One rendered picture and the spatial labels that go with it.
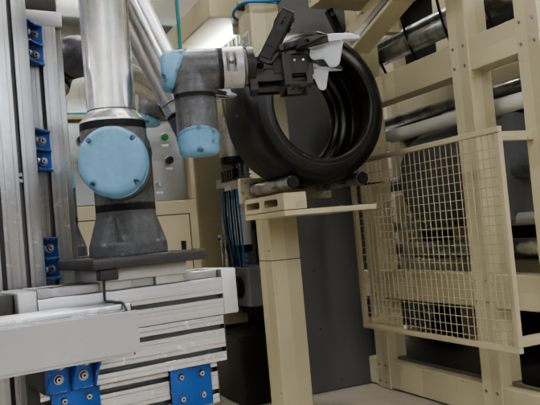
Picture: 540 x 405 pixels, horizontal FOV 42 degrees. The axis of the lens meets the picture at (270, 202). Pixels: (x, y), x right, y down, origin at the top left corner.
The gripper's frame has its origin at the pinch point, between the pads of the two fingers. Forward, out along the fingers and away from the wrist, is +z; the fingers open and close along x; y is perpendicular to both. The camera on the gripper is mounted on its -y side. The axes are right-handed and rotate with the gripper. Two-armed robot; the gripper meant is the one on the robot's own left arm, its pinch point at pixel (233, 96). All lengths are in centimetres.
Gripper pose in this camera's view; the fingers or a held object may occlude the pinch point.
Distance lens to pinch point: 249.8
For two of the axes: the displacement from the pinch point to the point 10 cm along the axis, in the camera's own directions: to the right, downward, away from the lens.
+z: 9.1, 0.6, 4.0
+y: 0.2, -10.0, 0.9
